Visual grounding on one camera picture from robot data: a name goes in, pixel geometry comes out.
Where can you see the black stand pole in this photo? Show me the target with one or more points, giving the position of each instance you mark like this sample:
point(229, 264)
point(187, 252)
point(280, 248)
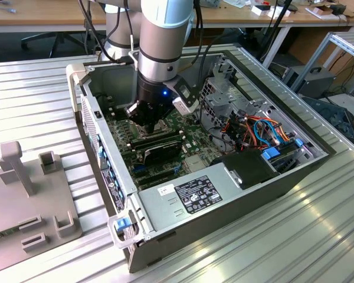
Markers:
point(281, 14)

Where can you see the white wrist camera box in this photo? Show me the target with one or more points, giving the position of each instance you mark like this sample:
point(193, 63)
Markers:
point(184, 106)

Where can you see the wooden desk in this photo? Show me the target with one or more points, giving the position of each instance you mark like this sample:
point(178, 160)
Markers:
point(47, 14)
point(301, 21)

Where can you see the CPU socket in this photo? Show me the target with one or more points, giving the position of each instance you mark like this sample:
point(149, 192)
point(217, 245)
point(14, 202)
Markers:
point(162, 127)

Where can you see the blue plastic case latch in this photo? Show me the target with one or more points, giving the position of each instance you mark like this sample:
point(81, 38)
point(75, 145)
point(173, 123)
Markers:
point(121, 225)

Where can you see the small blue plastic clip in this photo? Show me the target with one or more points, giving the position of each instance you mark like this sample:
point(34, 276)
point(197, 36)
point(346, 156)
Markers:
point(298, 142)

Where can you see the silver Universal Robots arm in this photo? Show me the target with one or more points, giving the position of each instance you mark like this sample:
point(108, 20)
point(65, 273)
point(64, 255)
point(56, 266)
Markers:
point(162, 38)

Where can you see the black camera bracket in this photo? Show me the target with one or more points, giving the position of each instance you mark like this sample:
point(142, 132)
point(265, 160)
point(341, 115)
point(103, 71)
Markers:
point(186, 90)

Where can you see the black expansion slot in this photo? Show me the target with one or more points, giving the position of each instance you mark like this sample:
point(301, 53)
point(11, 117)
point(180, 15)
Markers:
point(160, 180)
point(156, 174)

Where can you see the black office chair base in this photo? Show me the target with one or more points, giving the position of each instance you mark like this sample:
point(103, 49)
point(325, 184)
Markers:
point(57, 36)

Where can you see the blue expansion slot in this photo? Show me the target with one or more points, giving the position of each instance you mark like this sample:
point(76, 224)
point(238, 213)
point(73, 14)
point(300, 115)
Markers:
point(139, 169)

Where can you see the small black device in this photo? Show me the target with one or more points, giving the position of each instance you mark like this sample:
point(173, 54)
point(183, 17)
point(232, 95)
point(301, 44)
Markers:
point(339, 9)

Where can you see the silver power supply unit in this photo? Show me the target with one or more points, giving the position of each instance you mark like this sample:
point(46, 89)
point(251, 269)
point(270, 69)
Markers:
point(159, 206)

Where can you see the black plastic fan shroud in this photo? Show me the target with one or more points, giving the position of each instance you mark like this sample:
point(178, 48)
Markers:
point(247, 169)

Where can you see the grey plastic parts rack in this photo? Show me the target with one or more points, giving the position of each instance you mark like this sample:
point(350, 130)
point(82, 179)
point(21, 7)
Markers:
point(23, 206)

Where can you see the green motherboard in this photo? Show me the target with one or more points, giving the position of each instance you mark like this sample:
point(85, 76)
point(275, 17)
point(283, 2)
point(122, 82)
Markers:
point(194, 141)

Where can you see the open grey PC case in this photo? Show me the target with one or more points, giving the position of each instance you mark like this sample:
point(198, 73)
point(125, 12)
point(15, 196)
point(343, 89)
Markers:
point(224, 230)

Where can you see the blue disk carrier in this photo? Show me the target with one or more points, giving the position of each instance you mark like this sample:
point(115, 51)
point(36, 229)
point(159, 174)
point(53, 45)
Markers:
point(270, 154)

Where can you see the silver chipset heatsink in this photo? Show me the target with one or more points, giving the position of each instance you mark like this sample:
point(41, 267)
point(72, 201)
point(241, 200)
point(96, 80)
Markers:
point(195, 164)

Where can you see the open cardboard box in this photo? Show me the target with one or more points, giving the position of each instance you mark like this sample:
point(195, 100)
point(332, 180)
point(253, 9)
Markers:
point(318, 11)

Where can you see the silver metal drive cage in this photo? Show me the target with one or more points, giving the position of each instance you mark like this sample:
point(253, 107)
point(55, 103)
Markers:
point(221, 101)

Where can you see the aluminium profile frame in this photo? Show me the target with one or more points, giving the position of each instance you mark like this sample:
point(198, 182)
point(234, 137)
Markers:
point(346, 46)

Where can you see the black and green expansion card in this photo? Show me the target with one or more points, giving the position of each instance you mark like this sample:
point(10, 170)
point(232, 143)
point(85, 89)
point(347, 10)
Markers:
point(165, 153)

